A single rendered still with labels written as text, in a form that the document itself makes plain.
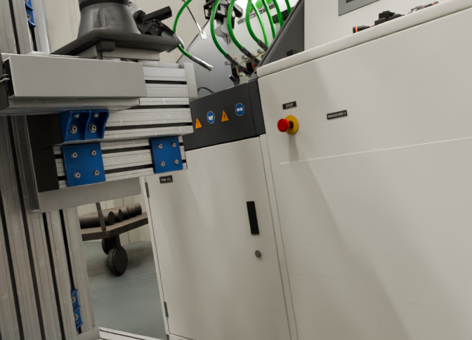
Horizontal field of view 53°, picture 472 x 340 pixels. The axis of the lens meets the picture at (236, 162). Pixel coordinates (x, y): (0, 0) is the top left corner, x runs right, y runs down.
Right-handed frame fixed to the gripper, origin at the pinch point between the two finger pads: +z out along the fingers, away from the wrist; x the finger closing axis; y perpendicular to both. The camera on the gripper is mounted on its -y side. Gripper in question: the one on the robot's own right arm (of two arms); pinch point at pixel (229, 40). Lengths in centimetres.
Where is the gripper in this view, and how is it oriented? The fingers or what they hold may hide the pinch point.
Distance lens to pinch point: 184.7
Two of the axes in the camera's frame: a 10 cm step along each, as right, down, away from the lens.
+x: 6.7, -1.0, -7.4
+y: -7.3, 1.1, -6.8
